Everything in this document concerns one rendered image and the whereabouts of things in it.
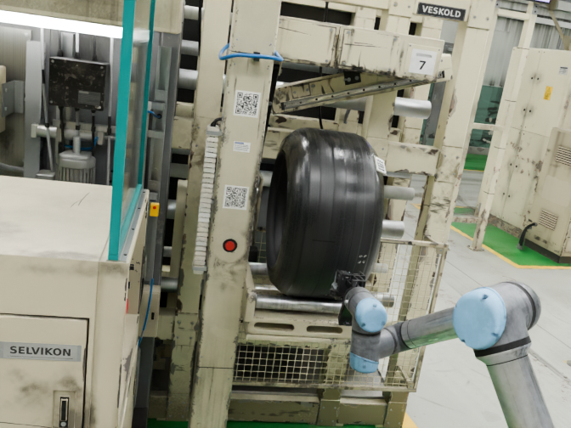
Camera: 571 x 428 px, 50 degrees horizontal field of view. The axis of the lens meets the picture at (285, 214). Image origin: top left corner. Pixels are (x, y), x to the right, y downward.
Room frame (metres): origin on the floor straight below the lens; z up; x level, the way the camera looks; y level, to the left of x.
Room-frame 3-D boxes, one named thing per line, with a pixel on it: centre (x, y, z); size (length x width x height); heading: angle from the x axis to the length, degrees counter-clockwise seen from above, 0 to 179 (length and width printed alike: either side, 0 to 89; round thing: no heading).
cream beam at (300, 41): (2.27, -0.15, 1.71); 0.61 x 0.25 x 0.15; 101
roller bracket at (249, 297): (1.92, 0.10, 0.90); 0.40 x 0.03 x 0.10; 11
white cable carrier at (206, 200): (1.84, 0.25, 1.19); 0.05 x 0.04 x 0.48; 11
